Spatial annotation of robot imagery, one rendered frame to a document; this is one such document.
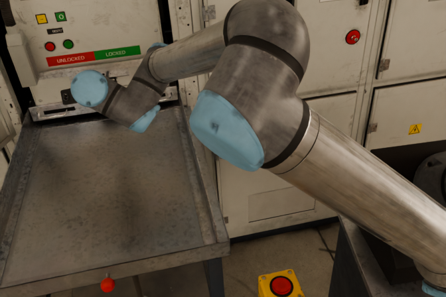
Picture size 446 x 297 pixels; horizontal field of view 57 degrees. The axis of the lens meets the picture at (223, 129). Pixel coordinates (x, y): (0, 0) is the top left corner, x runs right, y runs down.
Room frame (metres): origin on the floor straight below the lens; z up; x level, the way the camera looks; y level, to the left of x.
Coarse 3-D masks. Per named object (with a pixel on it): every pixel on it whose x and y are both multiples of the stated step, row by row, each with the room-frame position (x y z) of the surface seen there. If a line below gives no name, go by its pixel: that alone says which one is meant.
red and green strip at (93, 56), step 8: (120, 48) 1.36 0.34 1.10; (128, 48) 1.37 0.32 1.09; (136, 48) 1.37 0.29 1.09; (56, 56) 1.32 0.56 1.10; (64, 56) 1.33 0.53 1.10; (72, 56) 1.33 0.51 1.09; (80, 56) 1.34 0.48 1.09; (88, 56) 1.34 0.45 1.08; (96, 56) 1.35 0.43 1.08; (104, 56) 1.35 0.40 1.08; (112, 56) 1.36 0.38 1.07; (120, 56) 1.36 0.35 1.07; (48, 64) 1.32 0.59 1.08; (56, 64) 1.32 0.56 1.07
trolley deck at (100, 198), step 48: (48, 144) 1.16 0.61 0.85; (96, 144) 1.15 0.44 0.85; (144, 144) 1.13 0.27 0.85; (48, 192) 0.91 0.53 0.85; (96, 192) 0.90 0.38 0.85; (144, 192) 0.89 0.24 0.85; (48, 240) 0.73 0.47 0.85; (96, 240) 0.72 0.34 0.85; (144, 240) 0.71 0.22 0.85; (192, 240) 0.70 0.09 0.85; (0, 288) 0.59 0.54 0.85; (48, 288) 0.61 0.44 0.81
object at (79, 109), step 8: (176, 88) 1.38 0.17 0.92; (176, 96) 1.38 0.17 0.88; (32, 104) 1.31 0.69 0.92; (48, 104) 1.30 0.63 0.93; (56, 104) 1.30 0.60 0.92; (72, 104) 1.31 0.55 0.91; (32, 112) 1.29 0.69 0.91; (48, 112) 1.30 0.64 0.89; (56, 112) 1.30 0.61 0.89; (64, 112) 1.31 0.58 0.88; (72, 112) 1.31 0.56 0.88; (80, 112) 1.32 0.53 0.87; (88, 112) 1.32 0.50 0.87
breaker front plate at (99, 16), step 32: (32, 0) 1.32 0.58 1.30; (64, 0) 1.34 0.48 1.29; (96, 0) 1.36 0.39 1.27; (128, 0) 1.37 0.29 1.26; (32, 32) 1.32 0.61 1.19; (64, 32) 1.33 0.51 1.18; (96, 32) 1.35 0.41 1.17; (128, 32) 1.37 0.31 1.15; (160, 32) 1.39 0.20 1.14; (64, 64) 1.33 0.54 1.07
